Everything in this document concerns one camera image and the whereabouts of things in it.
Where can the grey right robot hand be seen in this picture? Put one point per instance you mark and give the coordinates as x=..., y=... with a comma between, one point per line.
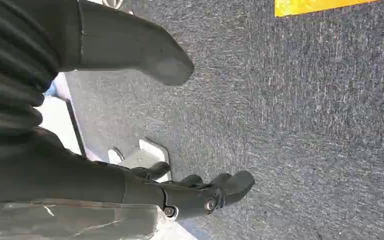
x=79, y=185

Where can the ribbed grey right robot arm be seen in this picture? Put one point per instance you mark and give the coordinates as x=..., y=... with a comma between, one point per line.
x=10, y=66

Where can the white desk side panel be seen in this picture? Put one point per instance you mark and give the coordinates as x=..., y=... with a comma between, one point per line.
x=56, y=119

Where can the metal floor socket plate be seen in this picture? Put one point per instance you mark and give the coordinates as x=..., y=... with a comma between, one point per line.
x=145, y=154

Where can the yellow floor tape strip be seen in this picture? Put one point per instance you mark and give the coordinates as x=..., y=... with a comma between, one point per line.
x=311, y=6

